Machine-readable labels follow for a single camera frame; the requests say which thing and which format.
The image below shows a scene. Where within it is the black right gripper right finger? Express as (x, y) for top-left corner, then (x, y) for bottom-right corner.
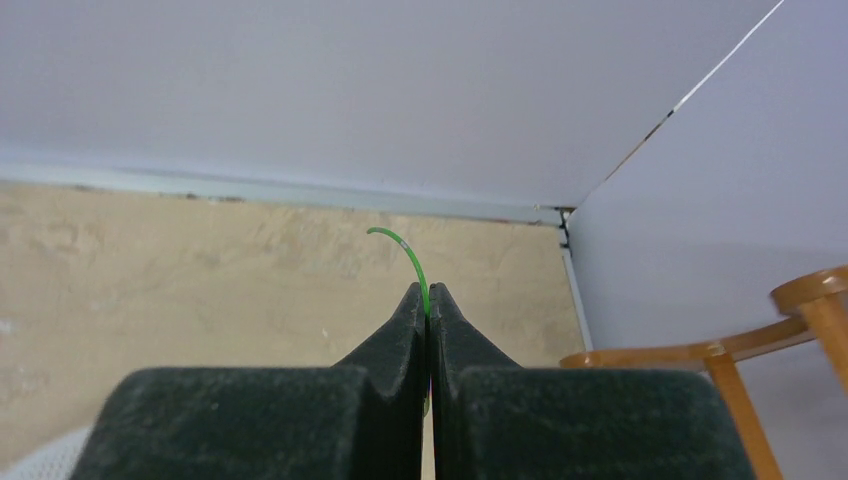
(428, 283), (754, 479)

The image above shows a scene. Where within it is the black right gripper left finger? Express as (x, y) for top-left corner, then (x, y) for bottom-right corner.
(72, 284), (427, 479)

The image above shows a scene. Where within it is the green cable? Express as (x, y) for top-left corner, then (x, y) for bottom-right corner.
(366, 226), (432, 318)

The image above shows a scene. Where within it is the white perforated spool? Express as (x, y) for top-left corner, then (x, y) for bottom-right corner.
(1, 426), (92, 480)

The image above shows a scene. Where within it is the wooden rack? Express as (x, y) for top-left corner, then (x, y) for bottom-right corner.
(559, 264), (848, 480)

